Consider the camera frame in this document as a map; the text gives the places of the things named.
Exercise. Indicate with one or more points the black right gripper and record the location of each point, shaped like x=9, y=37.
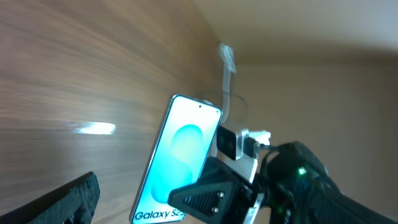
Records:
x=220, y=195

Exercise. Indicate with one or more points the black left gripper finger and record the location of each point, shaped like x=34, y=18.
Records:
x=74, y=202

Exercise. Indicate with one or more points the blue Galaxy smartphone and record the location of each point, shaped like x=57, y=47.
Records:
x=180, y=150

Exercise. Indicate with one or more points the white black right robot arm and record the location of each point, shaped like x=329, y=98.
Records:
x=294, y=185

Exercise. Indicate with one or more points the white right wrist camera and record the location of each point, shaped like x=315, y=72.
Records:
x=239, y=148

